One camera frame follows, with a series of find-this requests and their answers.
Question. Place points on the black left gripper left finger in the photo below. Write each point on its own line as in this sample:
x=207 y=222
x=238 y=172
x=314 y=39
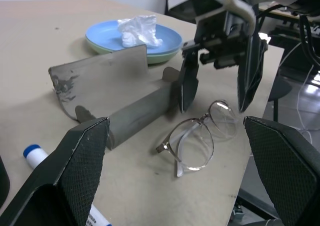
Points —
x=75 y=166

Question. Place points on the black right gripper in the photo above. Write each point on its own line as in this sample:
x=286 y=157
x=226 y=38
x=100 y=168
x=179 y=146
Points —
x=215 y=31

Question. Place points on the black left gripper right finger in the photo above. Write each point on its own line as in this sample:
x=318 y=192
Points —
x=287 y=166

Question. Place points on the grey open glasses case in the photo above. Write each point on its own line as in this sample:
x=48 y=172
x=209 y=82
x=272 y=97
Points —
x=100 y=86

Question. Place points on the white marker with blue cap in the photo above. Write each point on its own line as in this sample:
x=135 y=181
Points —
x=35 y=158

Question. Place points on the green plate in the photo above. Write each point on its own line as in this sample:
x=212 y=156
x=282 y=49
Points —
x=160 y=58

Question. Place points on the black office chair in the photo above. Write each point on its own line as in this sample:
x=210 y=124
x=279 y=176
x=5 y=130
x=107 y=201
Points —
x=282 y=88

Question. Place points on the dark background desk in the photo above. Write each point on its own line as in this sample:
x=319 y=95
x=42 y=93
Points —
x=290 y=43

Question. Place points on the crumpled white tissue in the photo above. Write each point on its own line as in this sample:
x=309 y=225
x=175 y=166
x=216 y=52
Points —
x=140 y=31

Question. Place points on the blue plate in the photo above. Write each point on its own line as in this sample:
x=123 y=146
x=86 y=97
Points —
x=105 y=36

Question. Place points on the black table frame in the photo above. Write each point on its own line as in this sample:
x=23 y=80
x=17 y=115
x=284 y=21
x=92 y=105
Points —
x=257 y=206

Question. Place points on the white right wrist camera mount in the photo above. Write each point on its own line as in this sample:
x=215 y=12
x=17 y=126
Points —
x=240 y=3

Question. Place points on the clear round-frame glasses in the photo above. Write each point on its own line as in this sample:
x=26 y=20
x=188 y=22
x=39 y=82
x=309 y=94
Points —
x=160 y=149

